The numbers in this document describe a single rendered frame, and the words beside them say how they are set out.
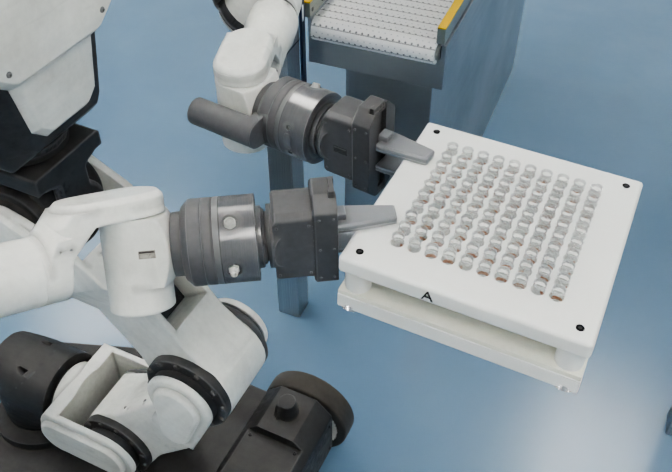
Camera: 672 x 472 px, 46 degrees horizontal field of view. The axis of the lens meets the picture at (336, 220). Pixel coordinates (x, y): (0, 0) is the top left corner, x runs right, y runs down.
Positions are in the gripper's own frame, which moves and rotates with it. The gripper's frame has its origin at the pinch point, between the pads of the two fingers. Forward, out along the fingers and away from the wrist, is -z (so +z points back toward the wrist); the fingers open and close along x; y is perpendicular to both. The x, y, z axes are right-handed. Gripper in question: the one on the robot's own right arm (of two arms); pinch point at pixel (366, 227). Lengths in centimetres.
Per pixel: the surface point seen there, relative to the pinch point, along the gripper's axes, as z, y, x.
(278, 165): 8, -78, 52
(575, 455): -52, -30, 103
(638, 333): -80, -62, 103
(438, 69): -25, -72, 27
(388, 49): -15, -74, 23
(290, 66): 4, -77, 27
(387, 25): -16, -78, 20
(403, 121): -21, -85, 48
